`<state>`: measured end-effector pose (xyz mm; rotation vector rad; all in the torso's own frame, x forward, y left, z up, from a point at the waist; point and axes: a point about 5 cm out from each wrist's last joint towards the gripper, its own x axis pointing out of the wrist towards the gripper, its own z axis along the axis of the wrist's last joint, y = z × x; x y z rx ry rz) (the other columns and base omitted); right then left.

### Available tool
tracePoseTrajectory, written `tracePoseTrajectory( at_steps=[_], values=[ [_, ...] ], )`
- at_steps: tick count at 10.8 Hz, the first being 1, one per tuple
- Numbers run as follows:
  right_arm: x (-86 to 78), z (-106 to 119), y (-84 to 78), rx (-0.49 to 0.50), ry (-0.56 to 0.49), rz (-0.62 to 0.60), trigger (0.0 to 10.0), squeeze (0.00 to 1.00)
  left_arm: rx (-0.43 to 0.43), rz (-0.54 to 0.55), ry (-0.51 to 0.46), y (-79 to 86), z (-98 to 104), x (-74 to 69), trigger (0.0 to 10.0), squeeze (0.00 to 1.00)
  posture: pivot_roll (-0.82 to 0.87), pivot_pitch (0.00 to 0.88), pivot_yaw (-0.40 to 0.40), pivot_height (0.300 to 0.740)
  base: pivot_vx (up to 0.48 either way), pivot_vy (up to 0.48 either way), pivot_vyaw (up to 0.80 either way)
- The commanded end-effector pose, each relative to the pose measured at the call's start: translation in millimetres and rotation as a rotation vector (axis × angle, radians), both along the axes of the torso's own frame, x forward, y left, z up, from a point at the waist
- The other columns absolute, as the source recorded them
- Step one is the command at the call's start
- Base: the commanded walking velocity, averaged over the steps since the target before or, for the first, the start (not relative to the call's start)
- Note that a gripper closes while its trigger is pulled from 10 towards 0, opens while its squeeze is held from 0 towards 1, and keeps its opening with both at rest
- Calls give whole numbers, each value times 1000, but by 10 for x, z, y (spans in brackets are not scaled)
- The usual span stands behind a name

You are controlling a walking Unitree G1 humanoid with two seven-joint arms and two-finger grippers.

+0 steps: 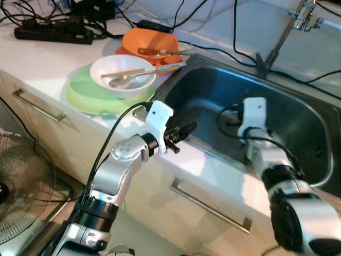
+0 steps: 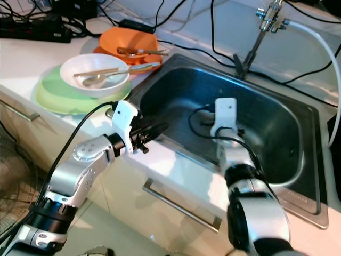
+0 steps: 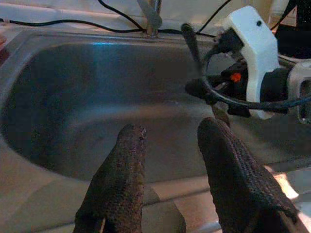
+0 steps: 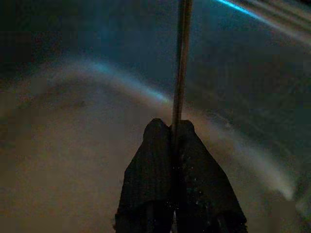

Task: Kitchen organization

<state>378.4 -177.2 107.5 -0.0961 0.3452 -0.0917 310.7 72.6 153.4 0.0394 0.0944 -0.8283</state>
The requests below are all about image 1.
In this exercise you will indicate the white bowl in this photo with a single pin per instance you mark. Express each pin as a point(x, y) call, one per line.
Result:
point(125, 92)

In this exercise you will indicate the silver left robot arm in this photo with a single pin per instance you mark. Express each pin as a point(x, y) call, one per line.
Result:
point(120, 160)

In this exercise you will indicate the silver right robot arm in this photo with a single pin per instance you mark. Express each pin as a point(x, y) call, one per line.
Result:
point(314, 218)

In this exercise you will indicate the stainless steel kitchen sink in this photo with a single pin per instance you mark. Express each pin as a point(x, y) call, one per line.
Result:
point(298, 122)

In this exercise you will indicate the orange plate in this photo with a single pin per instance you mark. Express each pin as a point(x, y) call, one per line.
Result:
point(170, 60)

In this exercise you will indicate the metal spoon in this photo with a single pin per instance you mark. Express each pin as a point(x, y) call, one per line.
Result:
point(120, 81)

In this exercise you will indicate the light green plate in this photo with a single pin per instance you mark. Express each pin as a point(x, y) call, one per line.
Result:
point(85, 98)

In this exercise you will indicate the orange bowl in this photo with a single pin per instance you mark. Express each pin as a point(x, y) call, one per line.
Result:
point(149, 40)

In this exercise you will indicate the black power adapter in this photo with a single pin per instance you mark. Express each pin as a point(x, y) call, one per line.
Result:
point(154, 25)

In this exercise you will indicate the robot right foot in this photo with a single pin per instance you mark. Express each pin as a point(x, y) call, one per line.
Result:
point(192, 254)

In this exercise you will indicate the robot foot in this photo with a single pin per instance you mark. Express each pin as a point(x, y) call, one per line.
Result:
point(192, 254)
point(120, 250)

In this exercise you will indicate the metal sink faucet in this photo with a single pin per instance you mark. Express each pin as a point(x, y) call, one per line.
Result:
point(277, 42)

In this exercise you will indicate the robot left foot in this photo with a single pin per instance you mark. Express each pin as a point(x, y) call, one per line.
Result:
point(120, 250)

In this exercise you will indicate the black charger box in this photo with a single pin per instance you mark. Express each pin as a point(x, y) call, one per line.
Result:
point(93, 9)

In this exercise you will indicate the black power strip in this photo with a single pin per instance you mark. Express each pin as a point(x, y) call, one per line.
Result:
point(53, 34)

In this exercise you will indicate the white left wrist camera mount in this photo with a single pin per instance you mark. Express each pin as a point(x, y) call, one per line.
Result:
point(159, 117)

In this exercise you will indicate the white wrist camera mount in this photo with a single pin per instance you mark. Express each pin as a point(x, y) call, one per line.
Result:
point(253, 114)
point(159, 117)

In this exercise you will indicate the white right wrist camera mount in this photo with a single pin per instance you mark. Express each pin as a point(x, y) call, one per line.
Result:
point(253, 114)

